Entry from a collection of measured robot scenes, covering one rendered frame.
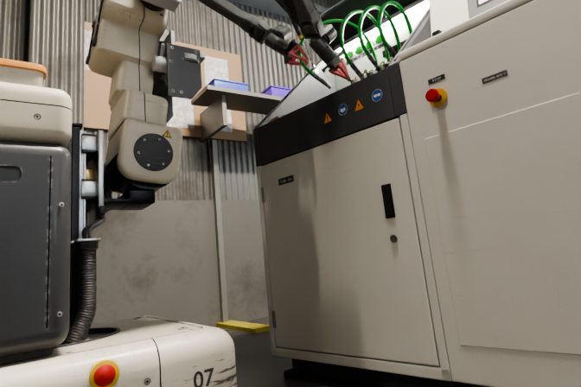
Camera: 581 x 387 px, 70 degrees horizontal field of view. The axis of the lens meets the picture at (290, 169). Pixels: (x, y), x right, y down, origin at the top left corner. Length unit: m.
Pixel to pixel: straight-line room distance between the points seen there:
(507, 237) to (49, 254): 0.98
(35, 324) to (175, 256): 2.18
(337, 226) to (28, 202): 0.87
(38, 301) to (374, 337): 0.88
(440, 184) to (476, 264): 0.22
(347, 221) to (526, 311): 0.55
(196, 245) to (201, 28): 1.78
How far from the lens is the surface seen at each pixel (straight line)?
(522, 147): 1.11
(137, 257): 2.97
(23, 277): 0.92
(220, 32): 3.77
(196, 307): 3.10
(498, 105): 1.14
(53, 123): 0.97
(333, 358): 1.46
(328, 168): 1.41
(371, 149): 1.30
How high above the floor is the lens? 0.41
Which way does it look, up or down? 12 degrees up
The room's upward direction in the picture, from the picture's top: 6 degrees counter-clockwise
